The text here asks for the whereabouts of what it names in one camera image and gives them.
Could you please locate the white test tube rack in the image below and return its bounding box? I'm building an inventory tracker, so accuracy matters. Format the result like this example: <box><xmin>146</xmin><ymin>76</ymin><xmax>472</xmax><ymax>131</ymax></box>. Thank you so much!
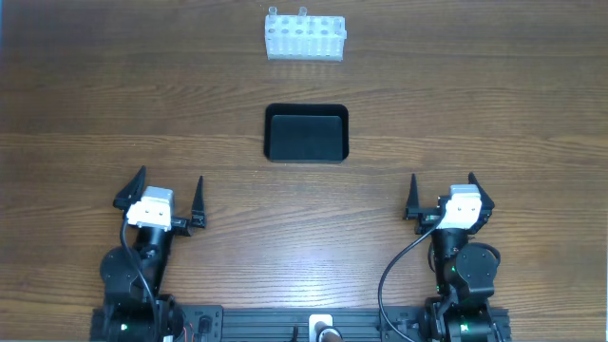
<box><xmin>264</xmin><ymin>13</ymin><xmax>348</xmax><ymax>62</ymax></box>

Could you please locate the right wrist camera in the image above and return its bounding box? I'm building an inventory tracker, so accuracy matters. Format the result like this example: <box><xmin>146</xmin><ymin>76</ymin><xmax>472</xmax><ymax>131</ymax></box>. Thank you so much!
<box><xmin>441</xmin><ymin>183</ymin><xmax>484</xmax><ymax>231</ymax></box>

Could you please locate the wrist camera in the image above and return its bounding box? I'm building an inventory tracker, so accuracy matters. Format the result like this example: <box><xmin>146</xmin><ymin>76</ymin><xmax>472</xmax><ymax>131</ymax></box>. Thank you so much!
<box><xmin>441</xmin><ymin>183</ymin><xmax>484</xmax><ymax>231</ymax></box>
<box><xmin>125</xmin><ymin>185</ymin><xmax>176</xmax><ymax>233</ymax></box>

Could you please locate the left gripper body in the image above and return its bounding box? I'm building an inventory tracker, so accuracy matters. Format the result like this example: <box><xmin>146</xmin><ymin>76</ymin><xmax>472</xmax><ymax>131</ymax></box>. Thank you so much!
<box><xmin>170</xmin><ymin>217</ymin><xmax>194</xmax><ymax>238</ymax></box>

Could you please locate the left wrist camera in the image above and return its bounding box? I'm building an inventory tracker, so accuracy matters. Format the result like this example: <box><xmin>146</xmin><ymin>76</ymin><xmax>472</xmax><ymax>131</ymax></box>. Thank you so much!
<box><xmin>125</xmin><ymin>185</ymin><xmax>176</xmax><ymax>233</ymax></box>

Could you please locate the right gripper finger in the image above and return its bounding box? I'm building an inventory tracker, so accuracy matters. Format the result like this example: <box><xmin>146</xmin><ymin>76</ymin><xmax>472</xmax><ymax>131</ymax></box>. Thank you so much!
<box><xmin>406</xmin><ymin>173</ymin><xmax>421</xmax><ymax>209</ymax></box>
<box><xmin>467</xmin><ymin>171</ymin><xmax>496</xmax><ymax>222</ymax></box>

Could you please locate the mounting rail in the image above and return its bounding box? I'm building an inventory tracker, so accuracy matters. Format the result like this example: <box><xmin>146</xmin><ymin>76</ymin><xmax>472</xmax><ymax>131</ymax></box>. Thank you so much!
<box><xmin>89</xmin><ymin>304</ymin><xmax>513</xmax><ymax>342</ymax></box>

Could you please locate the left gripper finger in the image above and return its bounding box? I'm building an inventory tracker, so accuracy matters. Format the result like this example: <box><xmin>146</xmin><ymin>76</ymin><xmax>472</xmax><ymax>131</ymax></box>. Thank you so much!
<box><xmin>190</xmin><ymin>175</ymin><xmax>208</xmax><ymax>229</ymax></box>
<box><xmin>112</xmin><ymin>165</ymin><xmax>147</xmax><ymax>213</ymax></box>

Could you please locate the black tray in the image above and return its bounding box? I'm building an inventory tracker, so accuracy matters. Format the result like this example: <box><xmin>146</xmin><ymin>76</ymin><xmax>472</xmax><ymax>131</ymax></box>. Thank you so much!
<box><xmin>263</xmin><ymin>103</ymin><xmax>351</xmax><ymax>165</ymax></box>

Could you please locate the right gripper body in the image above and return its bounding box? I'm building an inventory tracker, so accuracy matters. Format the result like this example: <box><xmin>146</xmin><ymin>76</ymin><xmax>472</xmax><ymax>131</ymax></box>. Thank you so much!
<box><xmin>403</xmin><ymin>206</ymin><xmax>446</xmax><ymax>235</ymax></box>

